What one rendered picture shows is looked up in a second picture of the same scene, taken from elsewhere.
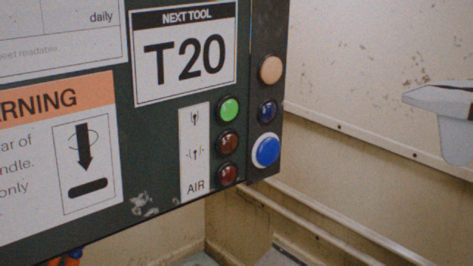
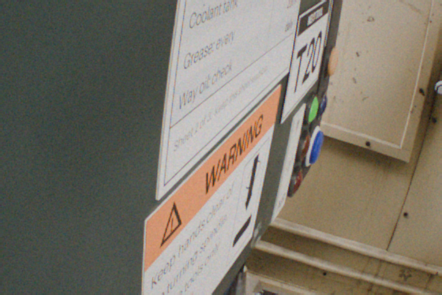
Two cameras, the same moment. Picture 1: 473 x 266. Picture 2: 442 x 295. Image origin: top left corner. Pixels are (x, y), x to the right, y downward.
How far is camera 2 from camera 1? 28 cm
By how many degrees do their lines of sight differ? 28
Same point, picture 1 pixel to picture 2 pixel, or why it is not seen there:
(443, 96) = not seen: outside the picture
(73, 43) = (274, 58)
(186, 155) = (286, 169)
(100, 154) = (256, 187)
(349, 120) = not seen: hidden behind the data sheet
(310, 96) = not seen: hidden behind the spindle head
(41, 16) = (268, 32)
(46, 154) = (234, 202)
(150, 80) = (292, 90)
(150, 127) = (279, 143)
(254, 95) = (320, 89)
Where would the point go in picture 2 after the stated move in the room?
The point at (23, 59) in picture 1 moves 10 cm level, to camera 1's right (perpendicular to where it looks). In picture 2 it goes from (251, 87) to (398, 82)
